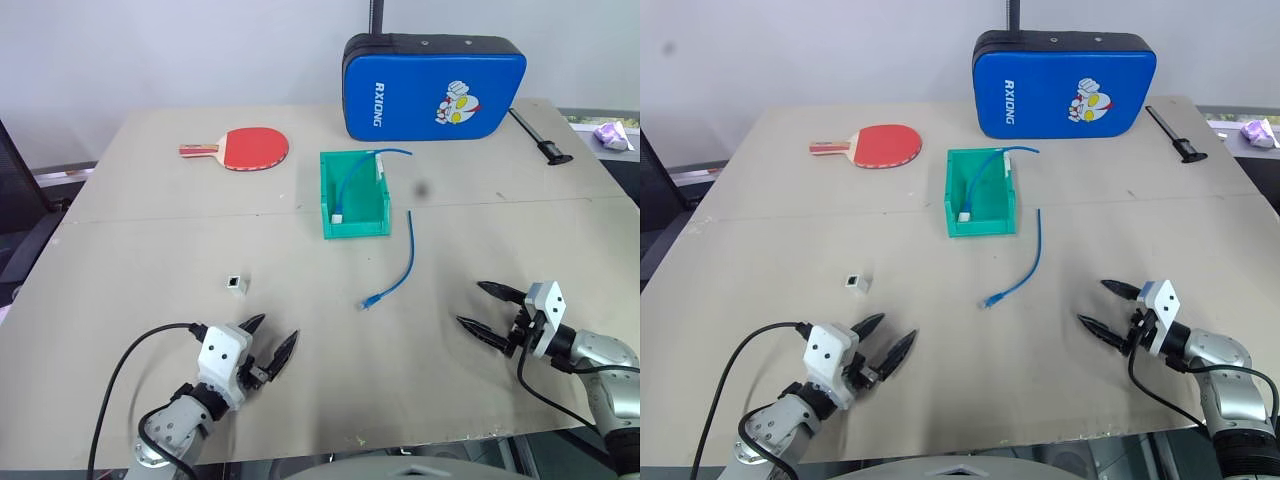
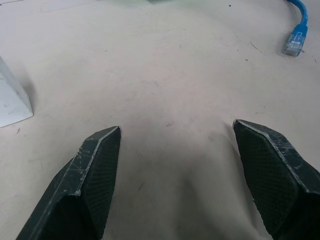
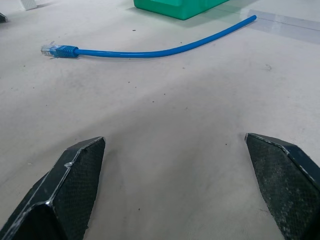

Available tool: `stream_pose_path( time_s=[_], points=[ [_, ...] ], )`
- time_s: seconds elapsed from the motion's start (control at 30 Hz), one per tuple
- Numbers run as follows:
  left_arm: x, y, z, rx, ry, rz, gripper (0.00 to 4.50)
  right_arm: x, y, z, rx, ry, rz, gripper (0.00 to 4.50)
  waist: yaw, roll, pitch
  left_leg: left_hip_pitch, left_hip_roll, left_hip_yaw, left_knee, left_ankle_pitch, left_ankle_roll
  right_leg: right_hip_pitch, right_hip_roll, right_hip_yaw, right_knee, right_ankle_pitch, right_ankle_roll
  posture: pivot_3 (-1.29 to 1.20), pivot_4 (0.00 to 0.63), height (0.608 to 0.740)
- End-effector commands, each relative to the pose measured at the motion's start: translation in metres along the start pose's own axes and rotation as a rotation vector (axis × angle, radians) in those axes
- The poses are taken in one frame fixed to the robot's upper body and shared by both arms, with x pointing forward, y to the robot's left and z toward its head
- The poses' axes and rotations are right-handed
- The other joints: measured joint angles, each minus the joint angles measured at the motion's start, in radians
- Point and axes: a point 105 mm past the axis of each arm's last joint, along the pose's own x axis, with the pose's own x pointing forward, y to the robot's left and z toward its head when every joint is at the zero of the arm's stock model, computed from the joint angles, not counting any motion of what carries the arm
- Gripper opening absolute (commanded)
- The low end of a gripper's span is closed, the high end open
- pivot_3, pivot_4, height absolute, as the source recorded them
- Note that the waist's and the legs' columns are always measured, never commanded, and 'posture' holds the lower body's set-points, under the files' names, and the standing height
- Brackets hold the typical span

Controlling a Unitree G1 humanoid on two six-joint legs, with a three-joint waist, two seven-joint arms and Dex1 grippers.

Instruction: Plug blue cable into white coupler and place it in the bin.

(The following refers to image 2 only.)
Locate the blue Ethernet cable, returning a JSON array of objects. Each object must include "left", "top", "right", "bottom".
[{"left": 282, "top": 0, "right": 309, "bottom": 58}]

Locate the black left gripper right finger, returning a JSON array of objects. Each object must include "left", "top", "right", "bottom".
[{"left": 232, "top": 119, "right": 320, "bottom": 240}]

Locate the white box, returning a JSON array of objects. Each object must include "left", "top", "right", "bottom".
[{"left": 0, "top": 56, "right": 34, "bottom": 128}]

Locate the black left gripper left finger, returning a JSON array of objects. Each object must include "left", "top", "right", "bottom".
[{"left": 15, "top": 125, "right": 122, "bottom": 240}]

